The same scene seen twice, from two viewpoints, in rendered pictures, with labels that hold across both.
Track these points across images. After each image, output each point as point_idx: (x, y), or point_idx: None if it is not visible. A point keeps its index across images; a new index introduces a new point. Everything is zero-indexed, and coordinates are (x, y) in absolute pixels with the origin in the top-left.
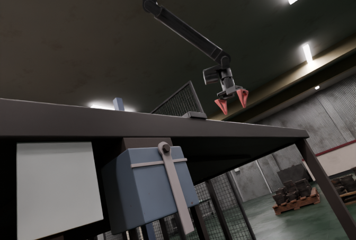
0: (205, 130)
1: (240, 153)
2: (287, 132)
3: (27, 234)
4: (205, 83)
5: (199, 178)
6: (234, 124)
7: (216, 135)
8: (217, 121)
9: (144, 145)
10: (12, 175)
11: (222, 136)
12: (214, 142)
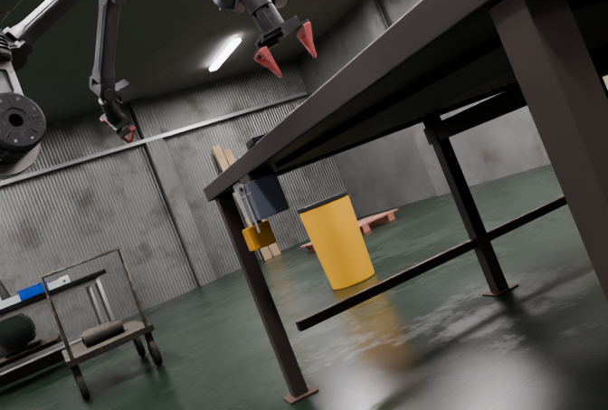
0: (257, 158)
1: (441, 64)
2: (365, 68)
3: (244, 215)
4: (281, 8)
5: None
6: (271, 135)
7: (262, 160)
8: (260, 140)
9: (243, 183)
10: None
11: (266, 159)
12: (279, 156)
